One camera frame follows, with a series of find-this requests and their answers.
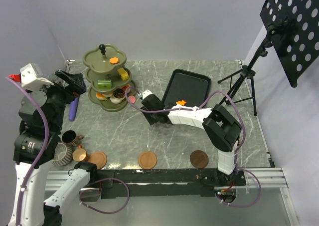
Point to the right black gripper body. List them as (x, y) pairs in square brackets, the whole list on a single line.
[(151, 117)]

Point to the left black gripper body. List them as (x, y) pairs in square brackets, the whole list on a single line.
[(74, 89)]

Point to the pink macaron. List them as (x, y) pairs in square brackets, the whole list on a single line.
[(132, 99)]

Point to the green layered cake slice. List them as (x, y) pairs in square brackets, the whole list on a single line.
[(104, 84)]

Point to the orange glazed donut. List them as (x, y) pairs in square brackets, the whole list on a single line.
[(100, 96)]

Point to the white cream donut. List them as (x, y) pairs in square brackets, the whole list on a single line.
[(115, 100)]

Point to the yellow layered cake slice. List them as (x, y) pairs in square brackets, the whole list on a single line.
[(123, 74)]

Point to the orange flower cookie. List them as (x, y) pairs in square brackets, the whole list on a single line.
[(114, 60)]

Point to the metal tongs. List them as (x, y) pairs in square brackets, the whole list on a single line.
[(139, 95)]

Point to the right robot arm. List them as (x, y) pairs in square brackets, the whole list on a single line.
[(225, 132)]

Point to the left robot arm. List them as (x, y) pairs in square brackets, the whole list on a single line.
[(42, 110)]

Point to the green three-tier serving stand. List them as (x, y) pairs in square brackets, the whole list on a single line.
[(99, 67)]

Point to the black serving tray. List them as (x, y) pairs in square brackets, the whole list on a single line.
[(188, 86)]

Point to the dark metal cup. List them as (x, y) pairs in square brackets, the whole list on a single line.
[(70, 138)]

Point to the light wooden coaster middle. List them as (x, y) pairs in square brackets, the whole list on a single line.
[(147, 160)]

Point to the light wooden coaster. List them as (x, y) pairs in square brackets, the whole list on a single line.
[(147, 160), (98, 158)]

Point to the copper cup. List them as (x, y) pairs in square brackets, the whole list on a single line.
[(80, 154)]

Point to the ribbed grey bowl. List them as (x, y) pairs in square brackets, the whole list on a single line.
[(62, 155)]

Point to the dark wooden coaster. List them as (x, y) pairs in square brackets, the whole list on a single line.
[(199, 159)]

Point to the light wooden coaster left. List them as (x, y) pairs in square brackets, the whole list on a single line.
[(98, 158)]

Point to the black tripod stand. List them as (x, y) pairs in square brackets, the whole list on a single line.
[(237, 78)]

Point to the black perforated board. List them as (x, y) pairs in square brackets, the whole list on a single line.
[(296, 37)]

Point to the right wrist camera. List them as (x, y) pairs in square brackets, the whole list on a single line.
[(145, 94)]

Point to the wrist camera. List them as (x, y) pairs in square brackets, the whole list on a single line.
[(145, 94), (32, 78)]

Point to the purple handled tool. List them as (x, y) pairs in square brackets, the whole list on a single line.
[(73, 109)]

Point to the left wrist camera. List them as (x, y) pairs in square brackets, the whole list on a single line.
[(32, 78)]

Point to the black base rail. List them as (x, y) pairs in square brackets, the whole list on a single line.
[(164, 182)]

